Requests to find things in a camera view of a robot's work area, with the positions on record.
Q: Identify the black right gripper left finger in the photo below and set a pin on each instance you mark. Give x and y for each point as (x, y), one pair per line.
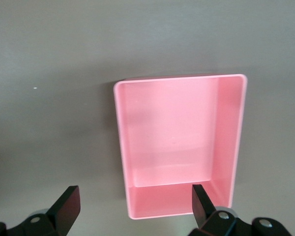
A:
(61, 214)

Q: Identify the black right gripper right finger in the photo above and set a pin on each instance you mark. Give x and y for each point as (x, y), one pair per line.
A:
(209, 221)

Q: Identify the pink plastic box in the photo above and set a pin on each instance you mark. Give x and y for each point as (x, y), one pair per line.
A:
(172, 137)

